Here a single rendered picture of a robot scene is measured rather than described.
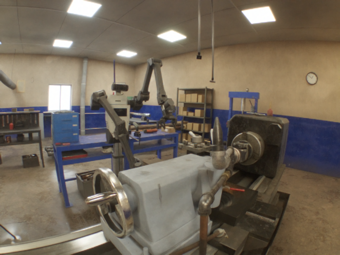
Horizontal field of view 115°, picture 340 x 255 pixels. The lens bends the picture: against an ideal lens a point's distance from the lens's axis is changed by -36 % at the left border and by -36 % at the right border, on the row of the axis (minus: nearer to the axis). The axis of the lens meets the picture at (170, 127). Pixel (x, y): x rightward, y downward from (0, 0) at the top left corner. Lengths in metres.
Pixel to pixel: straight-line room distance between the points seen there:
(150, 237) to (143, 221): 0.06
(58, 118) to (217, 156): 2.16
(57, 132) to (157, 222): 2.02
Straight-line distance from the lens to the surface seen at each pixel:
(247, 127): 1.50
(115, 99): 1.71
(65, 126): 2.37
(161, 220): 0.54
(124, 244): 0.60
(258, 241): 0.82
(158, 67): 1.49
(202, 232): 0.47
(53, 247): 0.79
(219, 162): 0.37
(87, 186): 2.60
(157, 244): 0.55
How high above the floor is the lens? 1.38
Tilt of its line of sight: 8 degrees down
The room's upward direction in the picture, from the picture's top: 3 degrees clockwise
